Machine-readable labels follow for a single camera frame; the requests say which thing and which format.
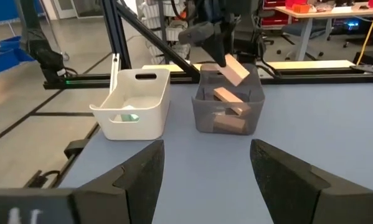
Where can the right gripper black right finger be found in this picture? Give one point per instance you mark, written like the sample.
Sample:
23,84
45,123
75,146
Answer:
292,186

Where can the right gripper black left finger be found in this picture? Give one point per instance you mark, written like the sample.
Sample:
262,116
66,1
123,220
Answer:
133,186

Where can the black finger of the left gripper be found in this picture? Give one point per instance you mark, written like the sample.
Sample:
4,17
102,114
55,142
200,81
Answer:
201,32
230,37

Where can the long orange block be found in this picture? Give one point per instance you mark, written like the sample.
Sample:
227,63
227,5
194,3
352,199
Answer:
228,96

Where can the teal rectangular block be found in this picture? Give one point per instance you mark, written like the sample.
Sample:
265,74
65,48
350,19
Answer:
130,118

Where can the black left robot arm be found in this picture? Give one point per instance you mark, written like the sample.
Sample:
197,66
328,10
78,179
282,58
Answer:
251,28

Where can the white basket stack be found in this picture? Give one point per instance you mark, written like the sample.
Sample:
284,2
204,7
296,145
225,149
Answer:
173,29

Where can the red drawer cabinet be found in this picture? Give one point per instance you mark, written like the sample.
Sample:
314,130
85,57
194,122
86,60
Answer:
275,15

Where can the wooden table side board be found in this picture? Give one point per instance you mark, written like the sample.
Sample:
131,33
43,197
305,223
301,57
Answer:
298,64

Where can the white plastic bin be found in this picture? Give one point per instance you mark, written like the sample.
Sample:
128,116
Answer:
142,105

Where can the grey translucent plastic bin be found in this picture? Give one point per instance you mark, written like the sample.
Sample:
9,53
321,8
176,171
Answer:
205,121

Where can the white desk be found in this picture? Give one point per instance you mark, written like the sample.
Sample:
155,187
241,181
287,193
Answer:
329,13

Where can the blue storage crate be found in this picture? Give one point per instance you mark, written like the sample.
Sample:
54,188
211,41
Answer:
10,42
2,61

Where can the white metal bracket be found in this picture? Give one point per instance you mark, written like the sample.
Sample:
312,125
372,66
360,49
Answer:
114,71

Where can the black equipment post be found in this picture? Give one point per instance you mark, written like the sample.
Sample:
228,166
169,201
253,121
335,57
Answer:
46,59

